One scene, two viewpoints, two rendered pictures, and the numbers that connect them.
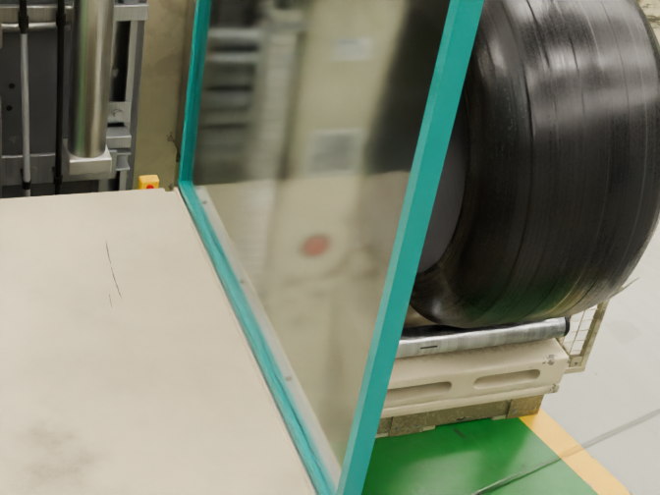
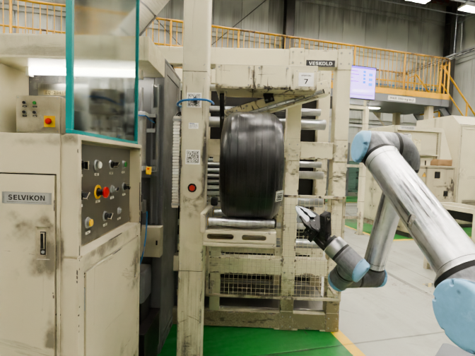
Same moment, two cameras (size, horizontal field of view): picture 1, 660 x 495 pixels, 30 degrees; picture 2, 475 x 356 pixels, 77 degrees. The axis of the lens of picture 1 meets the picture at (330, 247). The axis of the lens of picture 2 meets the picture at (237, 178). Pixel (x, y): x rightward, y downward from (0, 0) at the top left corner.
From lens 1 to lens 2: 1.29 m
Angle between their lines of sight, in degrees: 41
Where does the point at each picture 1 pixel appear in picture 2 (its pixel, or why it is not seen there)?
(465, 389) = (238, 239)
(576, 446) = (350, 342)
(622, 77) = (261, 122)
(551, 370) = (270, 237)
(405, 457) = (283, 335)
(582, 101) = (247, 126)
